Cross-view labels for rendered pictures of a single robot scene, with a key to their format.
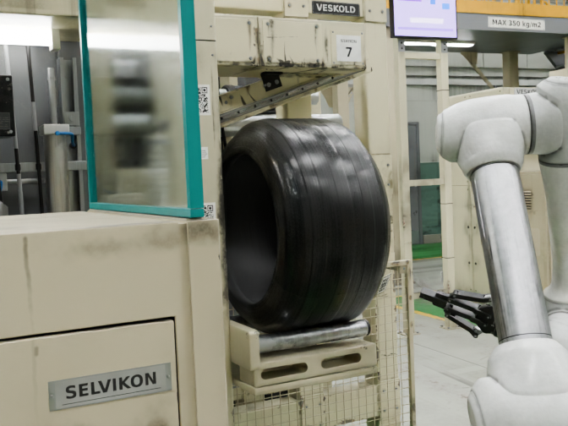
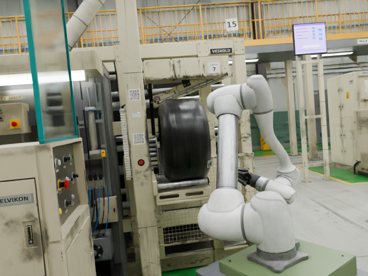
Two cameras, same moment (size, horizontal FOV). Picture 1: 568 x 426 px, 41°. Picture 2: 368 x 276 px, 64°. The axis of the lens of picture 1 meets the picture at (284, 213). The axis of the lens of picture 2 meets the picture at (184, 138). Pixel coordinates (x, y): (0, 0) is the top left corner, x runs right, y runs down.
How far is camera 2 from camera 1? 0.76 m
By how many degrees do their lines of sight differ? 20
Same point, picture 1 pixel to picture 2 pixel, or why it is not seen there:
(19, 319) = not seen: outside the picture
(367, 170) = (198, 118)
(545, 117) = (246, 93)
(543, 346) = (225, 191)
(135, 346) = (19, 187)
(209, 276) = (47, 164)
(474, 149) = (216, 109)
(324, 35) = (202, 63)
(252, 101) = (178, 91)
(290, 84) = (194, 84)
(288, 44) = (187, 68)
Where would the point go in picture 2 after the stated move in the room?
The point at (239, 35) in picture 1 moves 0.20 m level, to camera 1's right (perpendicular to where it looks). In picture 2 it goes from (166, 67) to (190, 63)
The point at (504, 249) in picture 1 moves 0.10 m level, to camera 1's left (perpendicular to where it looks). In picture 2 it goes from (220, 150) to (200, 151)
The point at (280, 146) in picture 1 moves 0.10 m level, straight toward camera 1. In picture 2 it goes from (164, 110) to (157, 110)
